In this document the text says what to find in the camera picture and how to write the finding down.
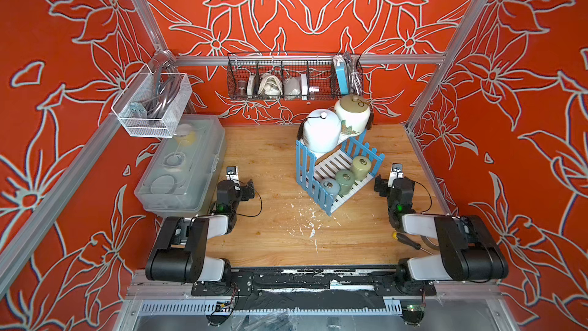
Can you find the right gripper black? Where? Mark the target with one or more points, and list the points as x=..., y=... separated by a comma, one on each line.
x=398, y=188

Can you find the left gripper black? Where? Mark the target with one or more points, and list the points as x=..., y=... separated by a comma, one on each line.
x=229, y=188

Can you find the small yellow-green tea canister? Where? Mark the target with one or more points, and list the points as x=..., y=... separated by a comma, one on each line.
x=361, y=167

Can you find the blue white slatted shelf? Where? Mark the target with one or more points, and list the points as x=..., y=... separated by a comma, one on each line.
x=313, y=168

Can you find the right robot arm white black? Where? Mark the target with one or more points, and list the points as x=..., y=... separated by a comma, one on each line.
x=463, y=249

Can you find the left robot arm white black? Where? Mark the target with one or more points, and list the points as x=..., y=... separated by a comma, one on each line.
x=179, y=253

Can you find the small green tea canister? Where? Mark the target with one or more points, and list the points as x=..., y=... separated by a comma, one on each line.
x=346, y=179

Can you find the small blue tea canister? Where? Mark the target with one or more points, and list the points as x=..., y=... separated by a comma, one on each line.
x=331, y=186

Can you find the yellow black screwdriver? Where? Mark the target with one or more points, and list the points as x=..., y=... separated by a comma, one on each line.
x=404, y=240

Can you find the clear plastic storage box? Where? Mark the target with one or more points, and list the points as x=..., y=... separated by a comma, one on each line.
x=182, y=176

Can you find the beige cloth in basket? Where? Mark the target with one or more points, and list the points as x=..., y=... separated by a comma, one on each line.
x=270, y=86

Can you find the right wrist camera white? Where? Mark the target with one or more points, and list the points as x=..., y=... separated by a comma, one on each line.
x=396, y=172

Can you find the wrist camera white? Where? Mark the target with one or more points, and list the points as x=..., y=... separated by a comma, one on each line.
x=396, y=172
x=232, y=173

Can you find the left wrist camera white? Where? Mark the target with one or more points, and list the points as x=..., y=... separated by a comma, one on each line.
x=232, y=173

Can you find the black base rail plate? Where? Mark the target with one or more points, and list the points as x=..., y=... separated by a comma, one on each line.
x=319, y=288

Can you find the black wire wall basket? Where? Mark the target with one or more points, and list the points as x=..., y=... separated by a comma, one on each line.
x=305, y=76

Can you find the clear mesh wall basket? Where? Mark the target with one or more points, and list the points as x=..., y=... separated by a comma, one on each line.
x=154, y=103

